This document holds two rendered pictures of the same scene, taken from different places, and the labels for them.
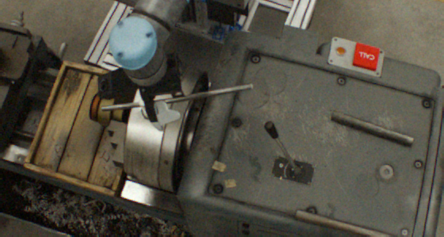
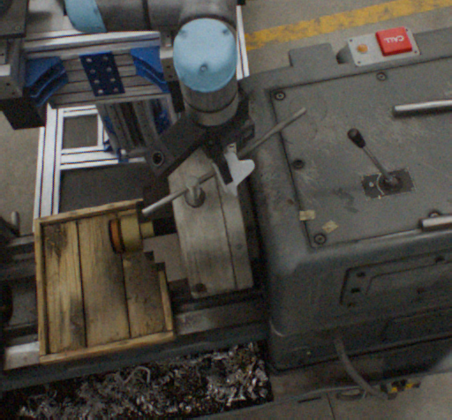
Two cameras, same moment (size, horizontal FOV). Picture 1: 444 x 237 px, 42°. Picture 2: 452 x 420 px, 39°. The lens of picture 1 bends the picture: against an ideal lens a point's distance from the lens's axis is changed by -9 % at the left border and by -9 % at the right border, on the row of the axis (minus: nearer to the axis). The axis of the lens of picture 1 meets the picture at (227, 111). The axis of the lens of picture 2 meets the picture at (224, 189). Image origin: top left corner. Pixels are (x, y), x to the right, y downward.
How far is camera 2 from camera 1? 41 cm
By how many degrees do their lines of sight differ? 11
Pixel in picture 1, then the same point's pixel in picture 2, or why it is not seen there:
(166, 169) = (240, 255)
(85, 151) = (112, 306)
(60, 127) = (66, 294)
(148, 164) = (218, 259)
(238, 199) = (348, 239)
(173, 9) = (230, 3)
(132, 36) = (207, 40)
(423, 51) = not seen: hidden behind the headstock
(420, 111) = not seen: outside the picture
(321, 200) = (439, 200)
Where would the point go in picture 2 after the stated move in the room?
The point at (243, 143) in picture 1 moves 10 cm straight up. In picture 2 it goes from (318, 181) to (322, 152)
